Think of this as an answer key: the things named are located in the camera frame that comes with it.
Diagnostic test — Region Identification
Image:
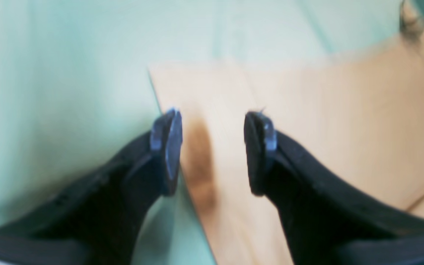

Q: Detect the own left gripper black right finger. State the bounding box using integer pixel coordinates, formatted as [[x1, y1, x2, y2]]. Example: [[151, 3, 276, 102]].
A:
[[244, 112, 424, 265]]

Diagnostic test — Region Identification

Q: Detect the tan T-shirt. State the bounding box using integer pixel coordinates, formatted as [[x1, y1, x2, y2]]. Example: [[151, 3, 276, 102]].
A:
[[149, 31, 424, 265]]

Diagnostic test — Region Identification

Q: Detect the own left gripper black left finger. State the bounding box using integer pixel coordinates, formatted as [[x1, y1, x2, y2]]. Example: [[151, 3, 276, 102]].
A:
[[0, 109, 183, 265]]

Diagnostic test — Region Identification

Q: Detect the light green table cloth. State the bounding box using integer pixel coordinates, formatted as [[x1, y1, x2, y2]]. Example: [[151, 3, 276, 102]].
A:
[[0, 0, 400, 265]]

